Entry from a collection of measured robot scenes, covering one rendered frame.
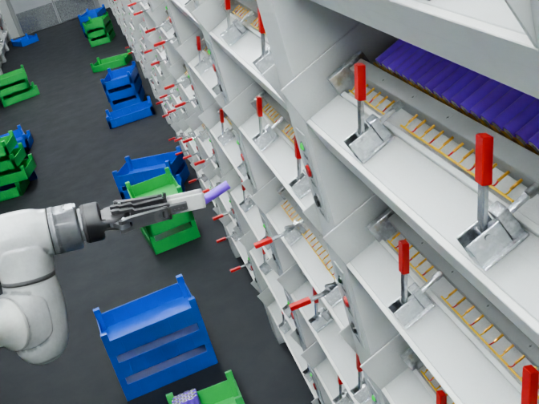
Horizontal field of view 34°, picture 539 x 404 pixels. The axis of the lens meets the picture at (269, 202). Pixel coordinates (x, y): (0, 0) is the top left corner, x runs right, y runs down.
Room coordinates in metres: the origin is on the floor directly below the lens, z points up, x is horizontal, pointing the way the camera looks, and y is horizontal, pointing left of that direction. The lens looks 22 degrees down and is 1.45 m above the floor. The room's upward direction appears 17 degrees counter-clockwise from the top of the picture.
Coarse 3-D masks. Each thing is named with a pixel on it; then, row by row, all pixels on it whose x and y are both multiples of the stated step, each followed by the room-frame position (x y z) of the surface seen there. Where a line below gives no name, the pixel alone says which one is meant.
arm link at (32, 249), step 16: (0, 224) 1.54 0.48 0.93; (16, 224) 1.54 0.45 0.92; (32, 224) 1.54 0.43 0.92; (48, 224) 1.55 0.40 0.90; (0, 240) 1.52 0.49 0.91; (16, 240) 1.52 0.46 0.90; (32, 240) 1.52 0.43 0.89; (48, 240) 1.53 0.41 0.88; (0, 256) 1.51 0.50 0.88; (16, 256) 1.51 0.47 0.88; (32, 256) 1.52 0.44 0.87; (48, 256) 1.54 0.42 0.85; (0, 272) 1.52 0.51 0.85; (16, 272) 1.51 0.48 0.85; (32, 272) 1.51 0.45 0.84; (48, 272) 1.53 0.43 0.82
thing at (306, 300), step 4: (328, 288) 1.25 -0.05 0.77; (324, 292) 1.25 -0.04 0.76; (328, 292) 1.25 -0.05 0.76; (312, 296) 1.26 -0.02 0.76; (316, 296) 1.25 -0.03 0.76; (320, 296) 1.25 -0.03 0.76; (324, 296) 1.25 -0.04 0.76; (300, 300) 1.25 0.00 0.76; (304, 300) 1.25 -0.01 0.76; (308, 300) 1.24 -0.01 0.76; (312, 300) 1.25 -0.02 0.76; (292, 304) 1.25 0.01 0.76; (296, 304) 1.24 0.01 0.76; (300, 304) 1.24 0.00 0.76; (304, 304) 1.24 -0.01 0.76; (308, 304) 1.24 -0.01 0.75; (292, 308) 1.24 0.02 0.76; (296, 308) 1.24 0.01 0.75
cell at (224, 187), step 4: (220, 184) 1.62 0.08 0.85; (224, 184) 1.62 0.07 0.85; (228, 184) 1.62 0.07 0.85; (216, 188) 1.62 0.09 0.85; (220, 188) 1.61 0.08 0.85; (224, 188) 1.61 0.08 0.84; (228, 188) 1.62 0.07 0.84; (208, 192) 1.62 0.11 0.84; (212, 192) 1.61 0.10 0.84; (216, 192) 1.61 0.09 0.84; (220, 192) 1.61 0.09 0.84; (208, 196) 1.61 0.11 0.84; (212, 196) 1.61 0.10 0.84; (216, 196) 1.61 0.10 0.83; (208, 200) 1.61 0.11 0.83
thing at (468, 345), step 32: (352, 224) 1.00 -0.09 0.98; (384, 224) 0.99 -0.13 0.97; (352, 256) 1.00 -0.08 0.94; (384, 256) 0.96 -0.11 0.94; (416, 256) 0.92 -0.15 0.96; (384, 288) 0.90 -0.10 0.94; (416, 288) 0.82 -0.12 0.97; (448, 288) 0.83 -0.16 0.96; (416, 320) 0.81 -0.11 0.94; (448, 320) 0.78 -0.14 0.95; (480, 320) 0.75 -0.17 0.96; (416, 352) 0.77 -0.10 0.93; (448, 352) 0.74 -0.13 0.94; (480, 352) 0.71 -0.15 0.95; (512, 352) 0.68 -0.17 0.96; (448, 384) 0.70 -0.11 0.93; (480, 384) 0.67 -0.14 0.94; (512, 384) 0.64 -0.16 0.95
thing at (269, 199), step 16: (256, 192) 1.69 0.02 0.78; (272, 192) 1.70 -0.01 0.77; (272, 208) 1.70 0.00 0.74; (288, 208) 1.65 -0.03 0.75; (272, 224) 1.63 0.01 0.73; (288, 224) 1.59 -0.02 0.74; (304, 240) 1.49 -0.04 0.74; (304, 256) 1.44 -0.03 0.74; (320, 256) 1.41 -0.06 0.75; (304, 272) 1.39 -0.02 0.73; (320, 272) 1.36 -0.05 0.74; (320, 288) 1.31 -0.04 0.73; (336, 320) 1.21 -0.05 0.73; (352, 336) 1.09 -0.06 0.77
